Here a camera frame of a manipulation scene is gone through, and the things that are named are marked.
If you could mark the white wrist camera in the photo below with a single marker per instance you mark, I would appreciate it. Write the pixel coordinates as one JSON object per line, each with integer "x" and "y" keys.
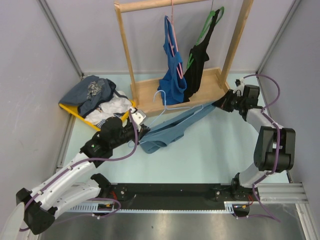
{"x": 240, "y": 85}
{"x": 138, "y": 115}

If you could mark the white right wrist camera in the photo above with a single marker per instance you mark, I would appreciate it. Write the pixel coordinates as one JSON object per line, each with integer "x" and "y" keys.
{"x": 240, "y": 85}

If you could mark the pink wire hanger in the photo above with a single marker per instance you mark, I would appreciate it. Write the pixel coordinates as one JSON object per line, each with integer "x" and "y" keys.
{"x": 172, "y": 40}

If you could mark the grey-blue tank top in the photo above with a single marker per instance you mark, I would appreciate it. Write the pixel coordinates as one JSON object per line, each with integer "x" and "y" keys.
{"x": 170, "y": 131}

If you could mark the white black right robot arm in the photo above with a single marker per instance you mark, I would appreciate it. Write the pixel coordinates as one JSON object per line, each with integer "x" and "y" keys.
{"x": 275, "y": 147}

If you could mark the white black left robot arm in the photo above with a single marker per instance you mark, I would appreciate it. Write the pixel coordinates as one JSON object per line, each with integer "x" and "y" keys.
{"x": 46, "y": 202}

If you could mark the royal blue tank top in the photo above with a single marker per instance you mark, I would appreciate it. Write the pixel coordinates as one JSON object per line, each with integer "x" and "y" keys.
{"x": 173, "y": 86}

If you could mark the yellow plastic tray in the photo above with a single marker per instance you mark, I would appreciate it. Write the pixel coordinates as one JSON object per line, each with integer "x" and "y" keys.
{"x": 73, "y": 110}

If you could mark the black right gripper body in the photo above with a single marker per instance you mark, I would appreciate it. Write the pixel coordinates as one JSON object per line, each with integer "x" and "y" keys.
{"x": 233, "y": 102}

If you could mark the green plastic hanger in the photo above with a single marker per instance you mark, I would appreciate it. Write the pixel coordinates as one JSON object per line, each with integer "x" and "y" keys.
{"x": 204, "y": 38}

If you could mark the black tank top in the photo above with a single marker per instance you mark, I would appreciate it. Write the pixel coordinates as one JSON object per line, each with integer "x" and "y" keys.
{"x": 193, "y": 75}

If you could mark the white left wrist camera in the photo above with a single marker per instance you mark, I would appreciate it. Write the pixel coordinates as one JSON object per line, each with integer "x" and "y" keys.
{"x": 138, "y": 115}

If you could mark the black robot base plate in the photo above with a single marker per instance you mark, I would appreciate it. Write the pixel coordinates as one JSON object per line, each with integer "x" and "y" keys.
{"x": 179, "y": 197}

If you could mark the blue white striped garment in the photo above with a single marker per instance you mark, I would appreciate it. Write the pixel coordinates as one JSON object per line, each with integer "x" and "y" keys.
{"x": 100, "y": 124}

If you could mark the light blue wire hanger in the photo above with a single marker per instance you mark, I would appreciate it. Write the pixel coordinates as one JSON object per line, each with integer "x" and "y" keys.
{"x": 166, "y": 109}

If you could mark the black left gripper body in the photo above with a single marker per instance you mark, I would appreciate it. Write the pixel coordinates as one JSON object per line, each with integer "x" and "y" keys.
{"x": 127, "y": 135}

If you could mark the wooden clothes rack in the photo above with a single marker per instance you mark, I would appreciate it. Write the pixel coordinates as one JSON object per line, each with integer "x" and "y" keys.
{"x": 213, "y": 85}

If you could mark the dark blue printed shirt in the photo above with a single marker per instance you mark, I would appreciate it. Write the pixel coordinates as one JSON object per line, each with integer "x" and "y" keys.
{"x": 89, "y": 93}

